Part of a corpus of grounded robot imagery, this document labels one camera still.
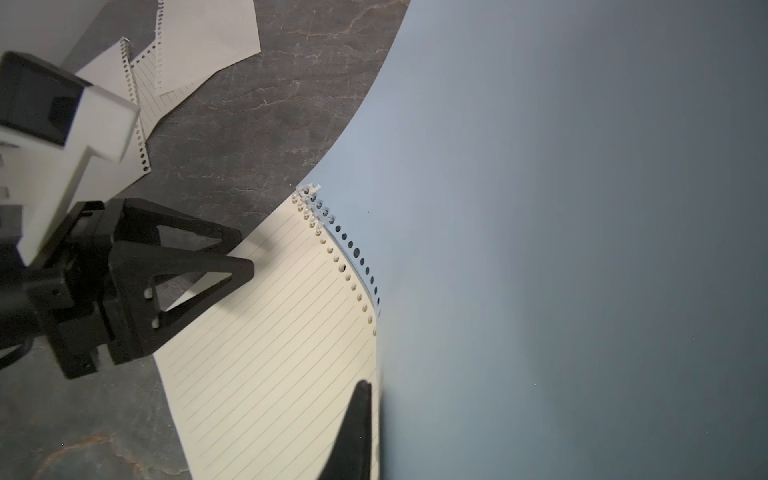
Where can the large torn lined page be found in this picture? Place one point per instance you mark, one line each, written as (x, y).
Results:
(122, 135)

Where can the light blue notebook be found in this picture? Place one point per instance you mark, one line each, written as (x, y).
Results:
(562, 210)

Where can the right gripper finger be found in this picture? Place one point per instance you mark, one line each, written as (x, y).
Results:
(351, 453)

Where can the torn lined paper page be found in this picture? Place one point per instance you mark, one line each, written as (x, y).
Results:
(155, 106)

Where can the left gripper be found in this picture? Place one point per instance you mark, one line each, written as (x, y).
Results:
(133, 300)

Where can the torn white lined page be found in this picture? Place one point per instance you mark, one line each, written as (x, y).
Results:
(194, 39)

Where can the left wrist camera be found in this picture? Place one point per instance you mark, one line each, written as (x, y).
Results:
(47, 137)

